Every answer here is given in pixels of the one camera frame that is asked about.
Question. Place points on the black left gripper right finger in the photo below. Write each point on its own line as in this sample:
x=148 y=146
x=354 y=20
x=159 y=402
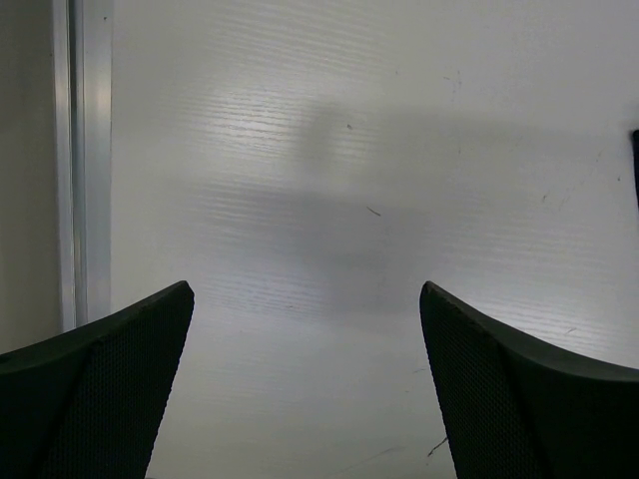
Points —
x=515 y=406

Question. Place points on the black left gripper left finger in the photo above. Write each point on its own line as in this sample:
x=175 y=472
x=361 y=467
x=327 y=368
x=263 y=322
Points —
x=88 y=403

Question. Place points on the black tank top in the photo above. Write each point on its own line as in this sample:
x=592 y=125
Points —
x=634 y=138

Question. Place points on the aluminium table frame rail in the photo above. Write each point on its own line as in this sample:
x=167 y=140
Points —
x=82 y=66

